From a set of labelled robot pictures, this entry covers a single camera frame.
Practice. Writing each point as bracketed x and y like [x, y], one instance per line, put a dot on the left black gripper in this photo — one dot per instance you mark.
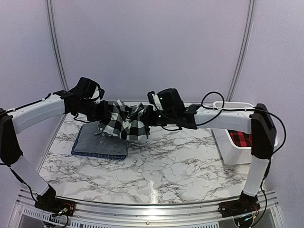
[104, 113]

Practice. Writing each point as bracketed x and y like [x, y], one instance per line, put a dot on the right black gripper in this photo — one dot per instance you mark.
[147, 121]

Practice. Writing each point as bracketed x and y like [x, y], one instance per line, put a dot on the black white plaid shirt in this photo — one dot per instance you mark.
[126, 121]

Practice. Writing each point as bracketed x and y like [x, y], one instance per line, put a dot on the grey shirt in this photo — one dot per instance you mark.
[89, 134]

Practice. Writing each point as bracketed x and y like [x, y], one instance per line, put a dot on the blue checked shirt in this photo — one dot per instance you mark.
[117, 151]

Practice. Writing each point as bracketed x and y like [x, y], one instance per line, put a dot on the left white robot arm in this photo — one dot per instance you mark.
[85, 98]

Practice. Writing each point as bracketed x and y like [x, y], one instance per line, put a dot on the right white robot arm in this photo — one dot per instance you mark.
[166, 107]

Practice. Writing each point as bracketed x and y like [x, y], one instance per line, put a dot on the white plastic bin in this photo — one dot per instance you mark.
[235, 147]

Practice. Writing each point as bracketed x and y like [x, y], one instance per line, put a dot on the red black plaid shirt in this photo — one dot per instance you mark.
[240, 139]

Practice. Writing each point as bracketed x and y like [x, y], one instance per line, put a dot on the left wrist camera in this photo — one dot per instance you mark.
[98, 95]

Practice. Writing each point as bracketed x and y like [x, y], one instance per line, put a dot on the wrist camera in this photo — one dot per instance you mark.
[154, 100]
[98, 95]

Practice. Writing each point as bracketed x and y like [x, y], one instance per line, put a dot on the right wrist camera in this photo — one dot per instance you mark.
[154, 100]

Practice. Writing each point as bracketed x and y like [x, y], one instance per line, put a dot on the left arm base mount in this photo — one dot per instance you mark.
[61, 206]

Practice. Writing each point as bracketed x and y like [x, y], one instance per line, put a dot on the left wall metal profile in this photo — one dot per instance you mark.
[55, 44]

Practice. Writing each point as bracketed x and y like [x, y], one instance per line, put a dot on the wall metal profile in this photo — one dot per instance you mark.
[55, 44]
[243, 49]

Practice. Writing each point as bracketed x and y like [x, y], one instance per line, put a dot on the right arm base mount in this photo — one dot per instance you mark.
[238, 207]

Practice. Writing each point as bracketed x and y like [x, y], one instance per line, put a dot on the right wall metal profile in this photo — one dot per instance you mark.
[243, 49]

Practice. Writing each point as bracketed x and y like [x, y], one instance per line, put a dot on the aluminium front rail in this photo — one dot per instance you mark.
[208, 214]

